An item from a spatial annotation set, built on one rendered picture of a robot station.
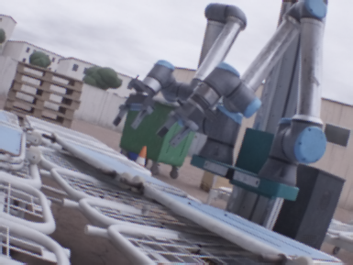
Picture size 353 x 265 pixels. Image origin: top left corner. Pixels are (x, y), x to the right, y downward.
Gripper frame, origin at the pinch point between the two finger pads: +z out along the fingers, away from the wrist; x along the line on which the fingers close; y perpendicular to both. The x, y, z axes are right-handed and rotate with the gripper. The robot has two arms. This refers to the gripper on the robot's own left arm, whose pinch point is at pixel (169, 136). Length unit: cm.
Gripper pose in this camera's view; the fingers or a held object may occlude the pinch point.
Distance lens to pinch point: 148.6
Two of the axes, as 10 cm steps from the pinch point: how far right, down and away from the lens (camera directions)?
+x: 3.4, 2.3, -9.1
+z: -6.7, 7.4, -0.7
